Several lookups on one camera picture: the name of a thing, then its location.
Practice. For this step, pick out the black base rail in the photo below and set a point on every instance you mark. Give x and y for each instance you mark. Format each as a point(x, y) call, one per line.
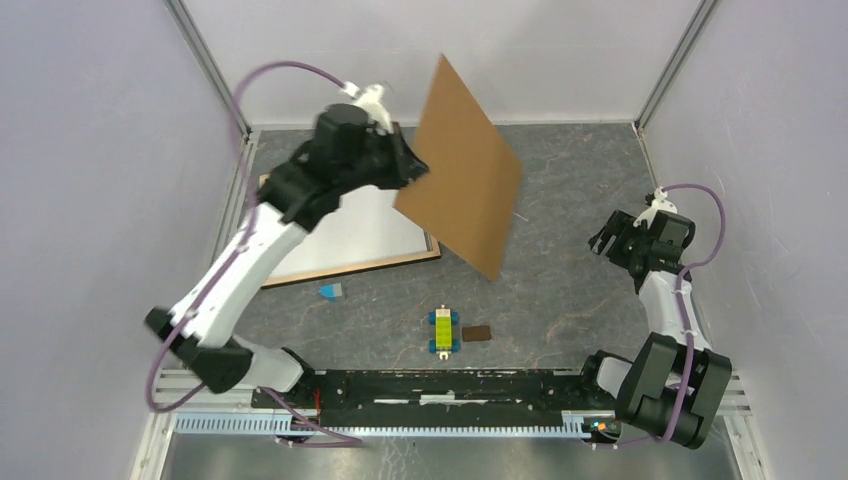
point(441, 398)

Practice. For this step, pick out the brown frame backing board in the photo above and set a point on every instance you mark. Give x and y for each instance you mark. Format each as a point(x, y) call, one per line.
point(467, 198)

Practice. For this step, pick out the light wooden picture frame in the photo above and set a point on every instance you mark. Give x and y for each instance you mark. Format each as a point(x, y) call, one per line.
point(371, 265)

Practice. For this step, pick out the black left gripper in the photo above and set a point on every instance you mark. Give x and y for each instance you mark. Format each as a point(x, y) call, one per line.
point(404, 160)

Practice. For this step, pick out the blue grey small block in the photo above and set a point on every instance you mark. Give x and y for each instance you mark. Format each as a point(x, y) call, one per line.
point(332, 292)

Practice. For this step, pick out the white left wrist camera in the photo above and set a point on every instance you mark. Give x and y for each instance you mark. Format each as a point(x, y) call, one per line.
point(370, 99)

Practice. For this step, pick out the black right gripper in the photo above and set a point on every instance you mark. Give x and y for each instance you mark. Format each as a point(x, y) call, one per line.
point(622, 226)

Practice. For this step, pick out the yellow green toy car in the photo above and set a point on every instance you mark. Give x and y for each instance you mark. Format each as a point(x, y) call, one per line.
point(444, 342)

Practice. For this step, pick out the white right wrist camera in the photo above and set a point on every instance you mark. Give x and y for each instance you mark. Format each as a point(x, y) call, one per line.
point(657, 202)

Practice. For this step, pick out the landscape photo print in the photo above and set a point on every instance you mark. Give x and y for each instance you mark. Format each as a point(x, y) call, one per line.
point(358, 232)

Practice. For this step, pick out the small brown block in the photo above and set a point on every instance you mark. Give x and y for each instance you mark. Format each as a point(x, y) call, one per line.
point(476, 333)

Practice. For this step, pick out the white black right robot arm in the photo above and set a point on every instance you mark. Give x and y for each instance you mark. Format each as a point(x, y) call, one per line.
point(673, 388)

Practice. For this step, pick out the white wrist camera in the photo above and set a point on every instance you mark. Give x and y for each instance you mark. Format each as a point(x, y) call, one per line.
point(370, 99)
point(657, 202)

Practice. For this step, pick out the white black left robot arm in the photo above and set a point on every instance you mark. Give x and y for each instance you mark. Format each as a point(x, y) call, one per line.
point(199, 329)

